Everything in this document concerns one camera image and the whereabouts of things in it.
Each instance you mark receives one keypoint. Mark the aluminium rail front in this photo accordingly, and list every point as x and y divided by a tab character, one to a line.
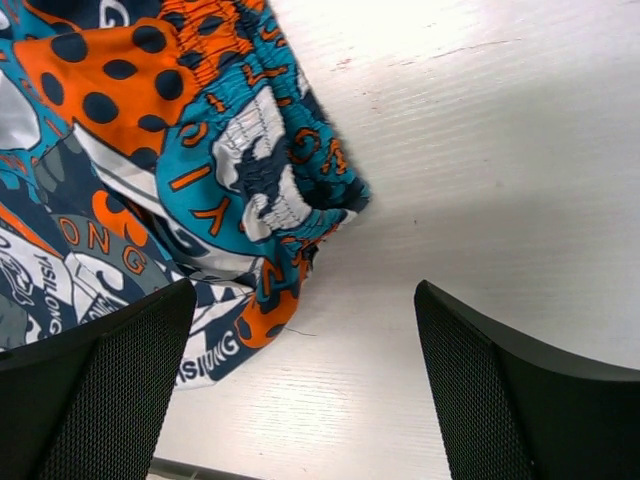
175	470

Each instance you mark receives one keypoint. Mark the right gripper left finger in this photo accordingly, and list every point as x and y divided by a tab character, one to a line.
90	403

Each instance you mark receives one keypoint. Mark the colourful patterned shorts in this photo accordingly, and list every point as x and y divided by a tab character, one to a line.
146	142

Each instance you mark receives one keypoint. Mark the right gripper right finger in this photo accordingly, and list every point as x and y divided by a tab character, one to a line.
510	406

